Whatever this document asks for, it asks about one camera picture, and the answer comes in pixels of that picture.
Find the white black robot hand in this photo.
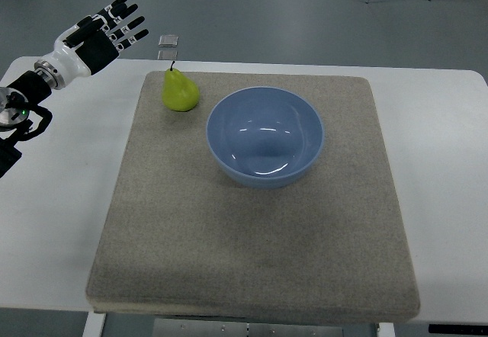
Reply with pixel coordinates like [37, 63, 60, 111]
[34, 0, 149, 90]

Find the green pear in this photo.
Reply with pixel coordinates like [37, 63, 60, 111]
[162, 61, 200, 112]

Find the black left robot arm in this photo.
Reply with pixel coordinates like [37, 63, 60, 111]
[1, 71, 53, 175]

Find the blue ceramic bowl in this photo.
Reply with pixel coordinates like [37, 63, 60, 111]
[206, 86, 326, 189]

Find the lower metal floor plate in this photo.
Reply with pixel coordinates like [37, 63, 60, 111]
[157, 49, 178, 61]

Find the metal floor plate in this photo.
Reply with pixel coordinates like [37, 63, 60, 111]
[157, 49, 178, 61]
[158, 34, 178, 47]

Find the upper metal floor plate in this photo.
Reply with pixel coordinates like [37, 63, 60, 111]
[158, 34, 178, 47]

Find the grey felt mat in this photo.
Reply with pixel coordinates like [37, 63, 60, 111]
[85, 72, 420, 324]

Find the metal table frame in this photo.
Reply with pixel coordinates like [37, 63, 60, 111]
[82, 312, 397, 336]

